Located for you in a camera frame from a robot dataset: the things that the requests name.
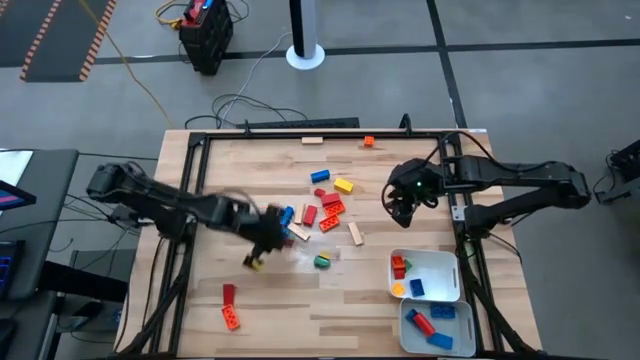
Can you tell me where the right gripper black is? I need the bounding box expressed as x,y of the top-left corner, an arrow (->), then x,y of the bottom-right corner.
388,158 -> 446,229

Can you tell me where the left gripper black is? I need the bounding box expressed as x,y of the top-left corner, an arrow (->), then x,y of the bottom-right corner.
234,199 -> 297,268

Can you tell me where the red wooden cylinder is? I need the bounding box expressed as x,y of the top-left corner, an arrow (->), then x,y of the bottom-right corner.
412,312 -> 437,338

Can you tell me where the black power strip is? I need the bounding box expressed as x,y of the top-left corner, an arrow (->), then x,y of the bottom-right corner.
234,117 -> 361,130

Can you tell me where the black low cabinet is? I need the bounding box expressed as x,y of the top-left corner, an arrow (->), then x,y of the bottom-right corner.
38,248 -> 137,304

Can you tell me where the pole stand with white base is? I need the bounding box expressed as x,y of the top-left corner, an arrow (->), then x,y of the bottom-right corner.
285,0 -> 326,71

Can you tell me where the black desk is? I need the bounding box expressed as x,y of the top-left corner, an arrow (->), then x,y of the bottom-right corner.
0,148 -> 80,301

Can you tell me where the black crate with red top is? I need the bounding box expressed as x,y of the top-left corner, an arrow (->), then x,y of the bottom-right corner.
178,0 -> 235,77

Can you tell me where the black keyboard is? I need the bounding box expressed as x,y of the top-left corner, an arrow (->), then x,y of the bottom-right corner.
0,239 -> 26,301

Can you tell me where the lit display screen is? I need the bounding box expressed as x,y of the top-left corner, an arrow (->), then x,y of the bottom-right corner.
0,179 -> 38,212

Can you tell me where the white paper sheet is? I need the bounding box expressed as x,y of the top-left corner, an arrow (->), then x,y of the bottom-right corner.
0,149 -> 34,187

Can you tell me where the black mat with striped edges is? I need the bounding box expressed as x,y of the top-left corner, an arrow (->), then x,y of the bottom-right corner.
18,0 -> 119,84

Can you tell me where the white plastic handled bin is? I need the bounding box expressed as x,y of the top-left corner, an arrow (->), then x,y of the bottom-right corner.
398,298 -> 477,358
387,248 -> 462,303

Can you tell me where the black aluminium table frame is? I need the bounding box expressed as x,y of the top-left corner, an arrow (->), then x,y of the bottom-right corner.
115,113 -> 544,360

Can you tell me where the black floor cable loop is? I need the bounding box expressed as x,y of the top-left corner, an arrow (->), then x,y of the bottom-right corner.
183,93 -> 309,130

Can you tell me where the white floor cable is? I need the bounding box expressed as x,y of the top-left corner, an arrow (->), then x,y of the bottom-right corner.
218,32 -> 294,126

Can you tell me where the black machine with cables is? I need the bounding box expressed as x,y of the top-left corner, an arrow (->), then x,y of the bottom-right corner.
592,138 -> 640,206

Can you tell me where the yellow floor cable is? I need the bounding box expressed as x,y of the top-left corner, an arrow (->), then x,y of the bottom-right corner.
79,0 -> 184,129

